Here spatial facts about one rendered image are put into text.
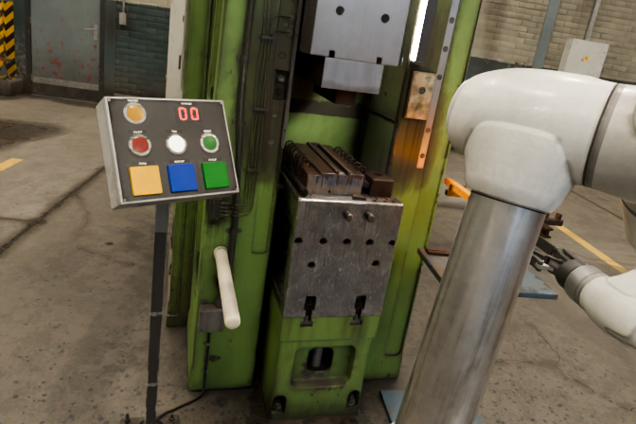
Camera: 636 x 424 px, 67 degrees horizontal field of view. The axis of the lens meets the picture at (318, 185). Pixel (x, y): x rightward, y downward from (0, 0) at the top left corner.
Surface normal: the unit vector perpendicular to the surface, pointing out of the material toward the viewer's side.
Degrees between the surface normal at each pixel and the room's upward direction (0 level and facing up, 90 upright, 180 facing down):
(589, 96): 45
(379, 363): 90
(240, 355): 90
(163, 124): 60
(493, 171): 84
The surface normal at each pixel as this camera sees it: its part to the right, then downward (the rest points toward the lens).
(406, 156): 0.25, 0.32
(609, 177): -0.47, 0.73
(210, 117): 0.62, -0.20
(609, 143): -0.67, 0.13
